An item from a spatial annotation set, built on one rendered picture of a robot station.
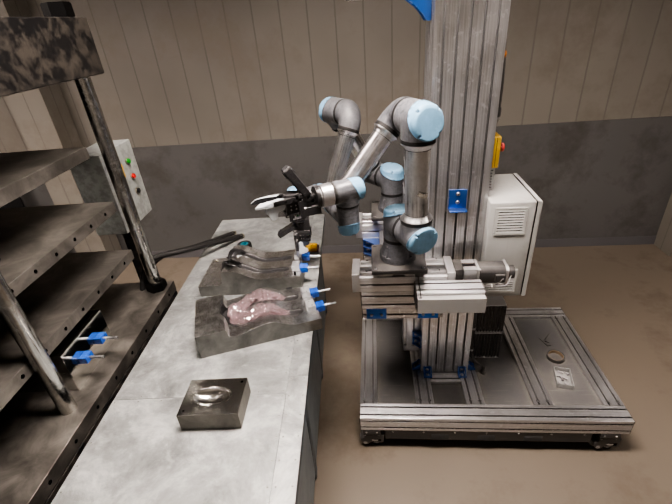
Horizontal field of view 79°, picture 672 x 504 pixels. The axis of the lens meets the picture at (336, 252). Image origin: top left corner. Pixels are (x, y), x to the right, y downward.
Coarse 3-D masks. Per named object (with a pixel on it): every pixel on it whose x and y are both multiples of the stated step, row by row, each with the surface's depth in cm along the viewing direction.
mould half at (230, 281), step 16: (240, 256) 204; (272, 256) 211; (208, 272) 206; (224, 272) 191; (240, 272) 193; (288, 272) 195; (208, 288) 196; (224, 288) 196; (240, 288) 196; (256, 288) 196; (272, 288) 195
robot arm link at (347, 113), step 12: (336, 108) 177; (348, 108) 174; (336, 120) 180; (348, 120) 174; (360, 120) 177; (348, 132) 175; (336, 144) 179; (348, 144) 178; (336, 156) 179; (348, 156) 180; (336, 168) 180; (336, 180) 181
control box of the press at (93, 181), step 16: (96, 144) 205; (128, 144) 209; (96, 160) 185; (128, 160) 206; (80, 176) 189; (96, 176) 189; (128, 176) 208; (80, 192) 193; (96, 192) 193; (112, 192) 193; (144, 192) 222; (144, 208) 222; (112, 224) 202; (128, 240) 220
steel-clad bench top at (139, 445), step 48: (240, 240) 248; (288, 240) 243; (192, 288) 206; (192, 336) 173; (144, 384) 151; (288, 384) 146; (96, 432) 135; (144, 432) 133; (192, 432) 132; (240, 432) 130; (288, 432) 129; (96, 480) 120; (144, 480) 119; (192, 480) 118; (240, 480) 117; (288, 480) 115
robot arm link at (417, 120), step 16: (400, 112) 130; (416, 112) 124; (432, 112) 125; (400, 128) 132; (416, 128) 125; (432, 128) 127; (416, 144) 129; (432, 144) 131; (416, 160) 134; (416, 176) 136; (416, 192) 139; (416, 208) 142; (400, 224) 150; (416, 224) 143; (400, 240) 153; (416, 240) 144; (432, 240) 147
